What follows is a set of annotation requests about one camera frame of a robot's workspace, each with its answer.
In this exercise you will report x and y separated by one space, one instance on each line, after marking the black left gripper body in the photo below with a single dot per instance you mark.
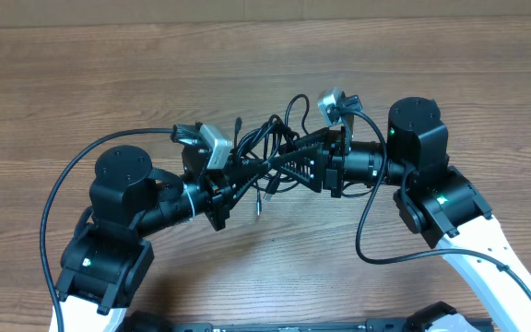
217 195

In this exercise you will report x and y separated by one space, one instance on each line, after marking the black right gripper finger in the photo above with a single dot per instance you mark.
305 165
330 139

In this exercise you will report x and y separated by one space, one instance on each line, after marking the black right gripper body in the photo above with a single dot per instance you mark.
361 165

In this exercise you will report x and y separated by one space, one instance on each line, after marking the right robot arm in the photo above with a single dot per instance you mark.
434 199

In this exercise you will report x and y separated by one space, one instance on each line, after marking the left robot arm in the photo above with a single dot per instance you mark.
109 255

